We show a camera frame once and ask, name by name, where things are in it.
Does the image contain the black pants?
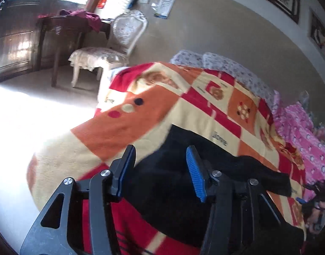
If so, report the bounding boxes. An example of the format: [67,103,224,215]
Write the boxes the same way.
[124,126,291,248]

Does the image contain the right hand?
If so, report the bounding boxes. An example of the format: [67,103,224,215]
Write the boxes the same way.
[306,201,325,235]

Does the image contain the pink penguin print quilt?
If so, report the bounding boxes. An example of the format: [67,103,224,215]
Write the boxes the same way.
[271,90,325,185]

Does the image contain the orange red patterned blanket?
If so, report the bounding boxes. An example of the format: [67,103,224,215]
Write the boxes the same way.
[27,62,305,254]

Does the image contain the dark framed picture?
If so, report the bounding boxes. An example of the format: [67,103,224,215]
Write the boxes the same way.
[309,8,325,60]

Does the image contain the floral pillow long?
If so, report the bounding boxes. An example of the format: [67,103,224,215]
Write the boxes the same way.
[202,52,274,109]

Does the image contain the floral pillow near chair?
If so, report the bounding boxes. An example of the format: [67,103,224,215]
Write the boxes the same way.
[169,50,203,68]

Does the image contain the wooden door panel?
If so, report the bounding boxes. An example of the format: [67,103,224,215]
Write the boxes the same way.
[0,0,61,82]

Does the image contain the dark wooden table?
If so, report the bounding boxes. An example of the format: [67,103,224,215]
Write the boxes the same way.
[34,15,111,88]

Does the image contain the maroon cloth on table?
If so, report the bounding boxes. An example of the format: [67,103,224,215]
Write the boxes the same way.
[36,9,103,35]

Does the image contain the white ornate chair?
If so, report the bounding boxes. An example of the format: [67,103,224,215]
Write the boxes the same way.
[68,10,148,87]

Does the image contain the red paper sign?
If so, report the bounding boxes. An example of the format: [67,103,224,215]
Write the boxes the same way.
[97,0,107,9]

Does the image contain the wall calendar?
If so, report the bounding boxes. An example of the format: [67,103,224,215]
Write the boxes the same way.
[154,0,175,19]

